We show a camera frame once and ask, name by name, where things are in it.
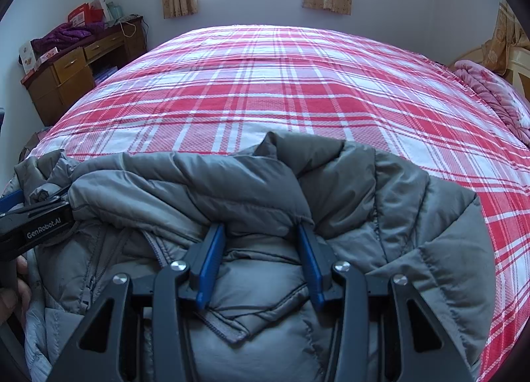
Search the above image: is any white printed box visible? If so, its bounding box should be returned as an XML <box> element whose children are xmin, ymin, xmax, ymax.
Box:
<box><xmin>19</xmin><ymin>40</ymin><xmax>38</xmax><ymax>75</ymax></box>

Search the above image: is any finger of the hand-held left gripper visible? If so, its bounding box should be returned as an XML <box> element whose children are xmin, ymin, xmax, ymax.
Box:
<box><xmin>0</xmin><ymin>189</ymin><xmax>23</xmax><ymax>216</ymax></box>
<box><xmin>25</xmin><ymin>183</ymin><xmax>74</xmax><ymax>218</ymax></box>

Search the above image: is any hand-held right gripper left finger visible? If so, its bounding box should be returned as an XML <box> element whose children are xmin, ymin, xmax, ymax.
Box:
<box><xmin>54</xmin><ymin>222</ymin><xmax>226</xmax><ymax>382</ymax></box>

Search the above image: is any red gift box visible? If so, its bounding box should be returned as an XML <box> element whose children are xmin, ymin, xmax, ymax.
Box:
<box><xmin>67</xmin><ymin>2</ymin><xmax>104</xmax><ymax>28</ymax></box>

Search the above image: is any white paper bag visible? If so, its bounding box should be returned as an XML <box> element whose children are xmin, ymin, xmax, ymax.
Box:
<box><xmin>89</xmin><ymin>0</ymin><xmax>109</xmax><ymax>22</ymax></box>

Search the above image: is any pile of clothes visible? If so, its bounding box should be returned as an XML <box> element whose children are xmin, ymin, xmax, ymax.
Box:
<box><xmin>17</xmin><ymin>127</ymin><xmax>52</xmax><ymax>163</ymax></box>

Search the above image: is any red plaid bed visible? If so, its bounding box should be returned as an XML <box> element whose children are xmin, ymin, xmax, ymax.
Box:
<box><xmin>25</xmin><ymin>25</ymin><xmax>530</xmax><ymax>382</ymax></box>

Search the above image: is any grey puffer jacket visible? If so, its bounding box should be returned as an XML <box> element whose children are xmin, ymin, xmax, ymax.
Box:
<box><xmin>0</xmin><ymin>131</ymin><xmax>498</xmax><ymax>382</ymax></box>

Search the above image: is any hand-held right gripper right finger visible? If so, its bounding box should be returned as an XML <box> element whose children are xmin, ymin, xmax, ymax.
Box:
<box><xmin>296</xmin><ymin>222</ymin><xmax>475</xmax><ymax>382</ymax></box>

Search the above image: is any pink folded quilt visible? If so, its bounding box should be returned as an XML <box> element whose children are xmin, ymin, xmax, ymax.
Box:
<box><xmin>453</xmin><ymin>60</ymin><xmax>530</xmax><ymax>140</ymax></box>

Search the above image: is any person's left hand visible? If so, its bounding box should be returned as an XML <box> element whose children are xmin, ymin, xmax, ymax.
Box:
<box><xmin>0</xmin><ymin>255</ymin><xmax>31</xmax><ymax>325</ymax></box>

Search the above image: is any tied beige side curtain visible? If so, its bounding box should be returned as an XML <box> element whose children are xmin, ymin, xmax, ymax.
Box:
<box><xmin>482</xmin><ymin>0</ymin><xmax>530</xmax><ymax>76</ymax></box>

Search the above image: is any purple patterned box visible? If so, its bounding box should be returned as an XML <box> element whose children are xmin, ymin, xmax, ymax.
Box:
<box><xmin>93</xmin><ymin>65</ymin><xmax>119</xmax><ymax>84</ymax></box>

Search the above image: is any flat red box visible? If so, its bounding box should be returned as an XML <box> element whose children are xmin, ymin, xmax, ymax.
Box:
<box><xmin>22</xmin><ymin>47</ymin><xmax>59</xmax><ymax>83</ymax></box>

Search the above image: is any wooden desk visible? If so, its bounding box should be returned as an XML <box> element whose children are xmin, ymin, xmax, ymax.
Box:
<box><xmin>20</xmin><ymin>15</ymin><xmax>149</xmax><ymax>127</ymax></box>

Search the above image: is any light wooden bed headboard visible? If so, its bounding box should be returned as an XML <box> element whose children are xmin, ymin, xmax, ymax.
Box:
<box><xmin>461</xmin><ymin>46</ymin><xmax>530</xmax><ymax>102</ymax></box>

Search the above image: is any purple puffer jacket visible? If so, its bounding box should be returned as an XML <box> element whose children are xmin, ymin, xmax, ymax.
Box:
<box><xmin>31</xmin><ymin>22</ymin><xmax>105</xmax><ymax>57</ymax></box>

